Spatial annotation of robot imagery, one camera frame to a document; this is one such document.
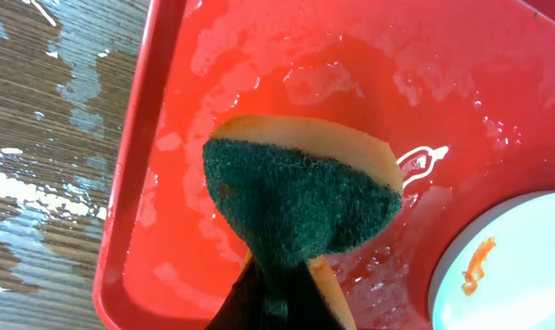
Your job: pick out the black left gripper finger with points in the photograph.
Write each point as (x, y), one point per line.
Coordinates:
(312, 299)

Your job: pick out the orange green sponge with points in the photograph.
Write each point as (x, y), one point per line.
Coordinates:
(300, 188)

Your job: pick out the white plate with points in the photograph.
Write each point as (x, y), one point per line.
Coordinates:
(499, 271)

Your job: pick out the red plastic tray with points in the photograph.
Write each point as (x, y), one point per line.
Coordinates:
(463, 91)

